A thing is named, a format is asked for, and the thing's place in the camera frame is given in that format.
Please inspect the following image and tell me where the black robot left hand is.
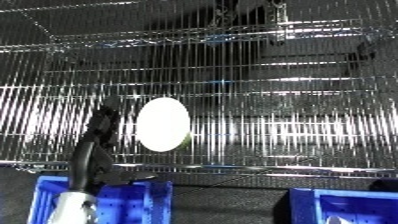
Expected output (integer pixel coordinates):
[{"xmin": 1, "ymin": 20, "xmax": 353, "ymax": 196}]
[{"xmin": 65, "ymin": 104, "xmax": 159, "ymax": 194}]

